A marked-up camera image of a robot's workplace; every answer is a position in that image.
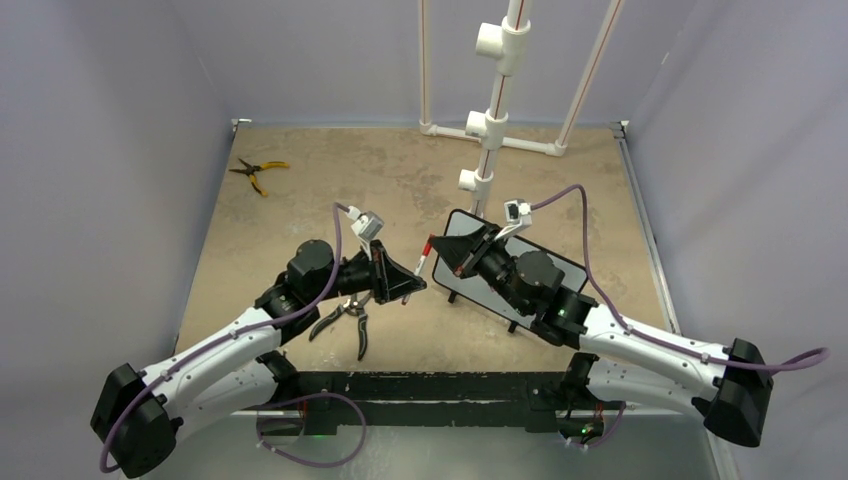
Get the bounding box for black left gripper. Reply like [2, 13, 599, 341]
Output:
[310, 238, 425, 303]

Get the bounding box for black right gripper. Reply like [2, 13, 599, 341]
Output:
[429, 226, 530, 317]

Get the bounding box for small black-framed whiteboard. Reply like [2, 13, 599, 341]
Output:
[432, 209, 588, 329]

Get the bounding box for red and white marker pen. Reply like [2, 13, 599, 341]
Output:
[401, 255, 427, 306]

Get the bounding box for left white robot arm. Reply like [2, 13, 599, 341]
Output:
[90, 240, 427, 479]

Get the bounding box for black handled pliers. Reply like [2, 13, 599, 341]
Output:
[308, 294, 374, 362]

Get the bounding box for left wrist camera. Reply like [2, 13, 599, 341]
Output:
[346, 206, 384, 259]

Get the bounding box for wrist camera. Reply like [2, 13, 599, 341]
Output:
[494, 198, 533, 241]
[346, 206, 384, 259]

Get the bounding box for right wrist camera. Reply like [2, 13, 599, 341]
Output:
[494, 198, 533, 241]

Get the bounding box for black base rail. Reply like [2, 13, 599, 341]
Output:
[259, 372, 605, 440]

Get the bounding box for yellow handled needle-nose pliers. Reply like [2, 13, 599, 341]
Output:
[229, 158, 290, 197]

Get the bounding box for white PVC pipe frame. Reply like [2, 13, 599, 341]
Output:
[417, 0, 625, 217]

